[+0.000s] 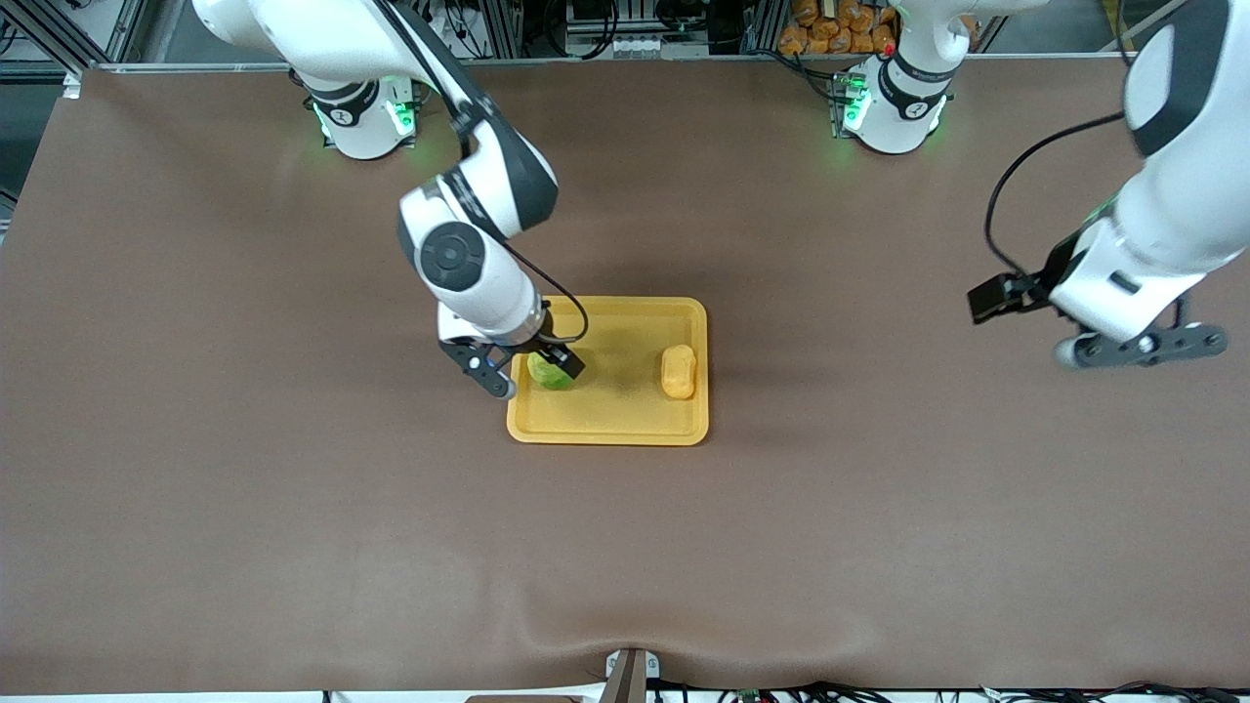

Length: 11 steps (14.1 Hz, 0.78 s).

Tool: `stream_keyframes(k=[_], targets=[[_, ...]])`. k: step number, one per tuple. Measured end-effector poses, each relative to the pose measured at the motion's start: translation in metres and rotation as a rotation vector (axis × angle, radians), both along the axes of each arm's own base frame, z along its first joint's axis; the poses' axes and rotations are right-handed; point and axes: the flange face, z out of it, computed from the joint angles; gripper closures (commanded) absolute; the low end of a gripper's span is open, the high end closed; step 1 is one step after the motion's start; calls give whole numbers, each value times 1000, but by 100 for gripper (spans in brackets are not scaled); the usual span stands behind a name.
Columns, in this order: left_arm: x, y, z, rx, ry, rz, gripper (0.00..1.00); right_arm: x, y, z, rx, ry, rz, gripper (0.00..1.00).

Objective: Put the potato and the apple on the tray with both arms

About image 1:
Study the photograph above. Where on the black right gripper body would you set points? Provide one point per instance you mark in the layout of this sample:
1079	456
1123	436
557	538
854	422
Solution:
540	349

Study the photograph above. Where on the bag of orange snacks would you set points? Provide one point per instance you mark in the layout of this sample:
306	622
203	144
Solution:
830	29

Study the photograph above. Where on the green apple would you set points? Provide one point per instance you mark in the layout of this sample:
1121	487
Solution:
549	379

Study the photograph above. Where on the white power strip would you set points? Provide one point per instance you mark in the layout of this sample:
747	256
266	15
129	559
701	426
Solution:
637	46

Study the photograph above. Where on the yellow plastic tray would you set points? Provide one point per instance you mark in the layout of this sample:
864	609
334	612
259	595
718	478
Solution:
620	410

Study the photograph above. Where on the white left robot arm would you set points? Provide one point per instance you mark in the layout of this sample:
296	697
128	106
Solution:
1172	215

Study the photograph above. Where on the brown table mat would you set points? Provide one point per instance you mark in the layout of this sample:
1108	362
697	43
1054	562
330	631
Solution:
625	547

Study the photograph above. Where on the yellow potato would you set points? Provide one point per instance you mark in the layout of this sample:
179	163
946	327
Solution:
678	373

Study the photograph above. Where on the aluminium frame profile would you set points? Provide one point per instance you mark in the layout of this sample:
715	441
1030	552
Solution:
39	24

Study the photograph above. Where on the grey metal bracket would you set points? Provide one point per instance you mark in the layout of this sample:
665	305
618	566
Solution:
630	676

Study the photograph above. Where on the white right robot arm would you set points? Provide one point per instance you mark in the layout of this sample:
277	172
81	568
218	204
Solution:
459	259

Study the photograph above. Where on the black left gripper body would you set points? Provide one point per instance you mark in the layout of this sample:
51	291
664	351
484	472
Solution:
1047	276

